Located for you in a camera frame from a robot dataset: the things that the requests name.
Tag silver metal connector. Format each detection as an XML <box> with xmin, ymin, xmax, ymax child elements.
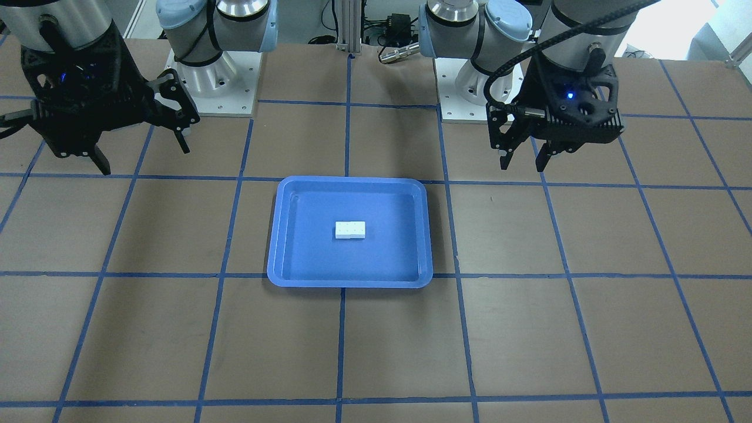
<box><xmin>378</xmin><ymin>42</ymin><xmax>421</xmax><ymax>65</ymax></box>

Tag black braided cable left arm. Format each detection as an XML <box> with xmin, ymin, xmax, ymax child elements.
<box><xmin>482</xmin><ymin>0</ymin><xmax>662</xmax><ymax>115</ymax></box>

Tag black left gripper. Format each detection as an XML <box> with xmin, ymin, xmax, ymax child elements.
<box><xmin>487</xmin><ymin>56</ymin><xmax>624</xmax><ymax>172</ymax></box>

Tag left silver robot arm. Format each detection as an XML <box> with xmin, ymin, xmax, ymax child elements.
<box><xmin>417</xmin><ymin>1</ymin><xmax>651</xmax><ymax>172</ymax></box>

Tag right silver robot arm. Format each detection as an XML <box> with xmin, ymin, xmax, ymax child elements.
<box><xmin>2</xmin><ymin>1</ymin><xmax>278</xmax><ymax>176</ymax></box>

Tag aluminium frame post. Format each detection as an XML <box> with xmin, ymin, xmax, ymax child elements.
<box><xmin>331</xmin><ymin>1</ymin><xmax>365</xmax><ymax>58</ymax></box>

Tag white square building block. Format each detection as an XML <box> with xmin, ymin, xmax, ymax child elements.
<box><xmin>351</xmin><ymin>220</ymin><xmax>367</xmax><ymax>239</ymax></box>

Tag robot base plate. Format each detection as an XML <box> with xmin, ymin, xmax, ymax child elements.
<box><xmin>166</xmin><ymin>51</ymin><xmax>263</xmax><ymax>118</ymax></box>
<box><xmin>434</xmin><ymin>58</ymin><xmax>523</xmax><ymax>124</ymax></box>

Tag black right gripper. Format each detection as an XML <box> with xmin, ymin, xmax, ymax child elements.
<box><xmin>2</xmin><ymin>26</ymin><xmax>200</xmax><ymax>176</ymax></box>

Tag blue plastic tray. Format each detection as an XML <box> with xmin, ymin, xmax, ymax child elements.
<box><xmin>267</xmin><ymin>176</ymin><xmax>434</xmax><ymax>288</ymax></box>

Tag black power adapter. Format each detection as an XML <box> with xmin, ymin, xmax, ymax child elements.
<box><xmin>385</xmin><ymin>13</ymin><xmax>412</xmax><ymax>39</ymax></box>

